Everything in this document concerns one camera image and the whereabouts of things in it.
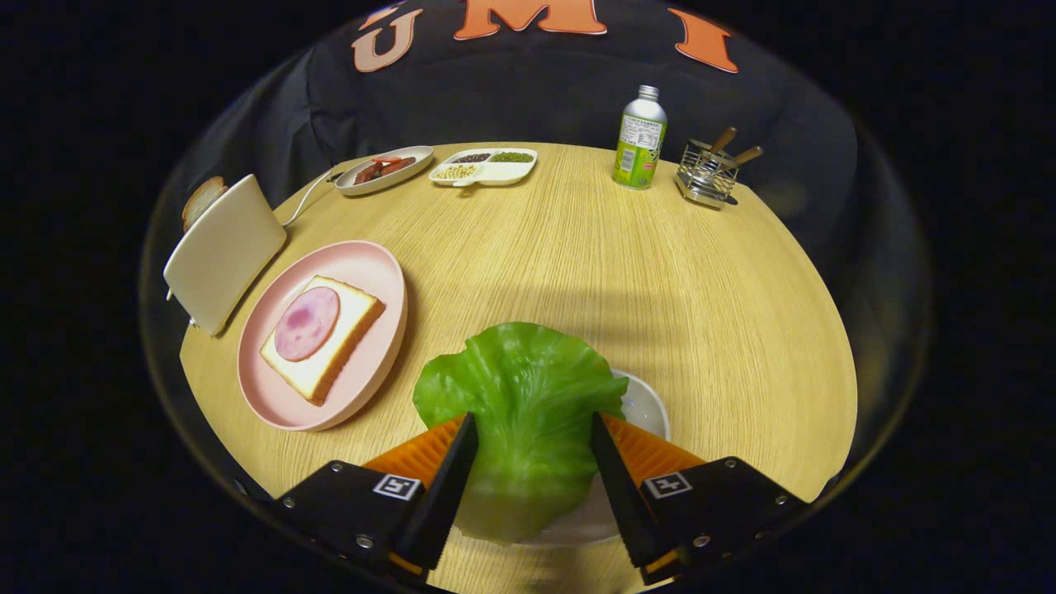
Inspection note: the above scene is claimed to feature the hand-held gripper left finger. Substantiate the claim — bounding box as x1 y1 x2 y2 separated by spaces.
272 412 480 582

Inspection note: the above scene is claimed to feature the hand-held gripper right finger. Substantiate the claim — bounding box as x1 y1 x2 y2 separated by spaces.
590 412 809 585

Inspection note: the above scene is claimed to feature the green lettuce leaf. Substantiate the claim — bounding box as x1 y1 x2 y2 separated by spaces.
412 322 629 545

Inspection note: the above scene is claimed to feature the toasted bread slice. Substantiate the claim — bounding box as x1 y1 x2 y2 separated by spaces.
181 176 229 232

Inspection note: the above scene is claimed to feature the small white plate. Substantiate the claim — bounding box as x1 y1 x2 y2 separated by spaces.
528 369 672 547

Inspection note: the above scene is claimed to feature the white bread slice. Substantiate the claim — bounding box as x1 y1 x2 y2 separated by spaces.
260 275 387 407

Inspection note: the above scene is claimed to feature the pink ham slice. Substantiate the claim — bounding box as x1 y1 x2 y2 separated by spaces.
274 286 341 362

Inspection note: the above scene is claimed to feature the pink plate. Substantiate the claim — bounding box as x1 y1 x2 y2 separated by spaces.
237 240 408 432

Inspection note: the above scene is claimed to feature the round white meat plate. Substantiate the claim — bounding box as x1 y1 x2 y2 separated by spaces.
335 145 435 197

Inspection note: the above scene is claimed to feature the white toaster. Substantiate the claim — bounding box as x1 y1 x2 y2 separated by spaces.
163 173 288 337

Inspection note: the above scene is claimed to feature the white divided bean dish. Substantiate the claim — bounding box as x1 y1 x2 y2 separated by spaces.
428 148 539 188

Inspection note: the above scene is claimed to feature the silver bottle with green label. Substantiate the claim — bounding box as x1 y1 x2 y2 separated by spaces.
612 84 668 191

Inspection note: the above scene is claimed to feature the black backdrop cloth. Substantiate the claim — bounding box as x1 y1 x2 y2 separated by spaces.
177 0 859 248

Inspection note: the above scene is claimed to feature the white toaster cable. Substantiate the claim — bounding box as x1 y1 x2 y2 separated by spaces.
282 165 343 228

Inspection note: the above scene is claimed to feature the wire mesh utensil holder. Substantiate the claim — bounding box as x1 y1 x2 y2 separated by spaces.
675 139 740 210

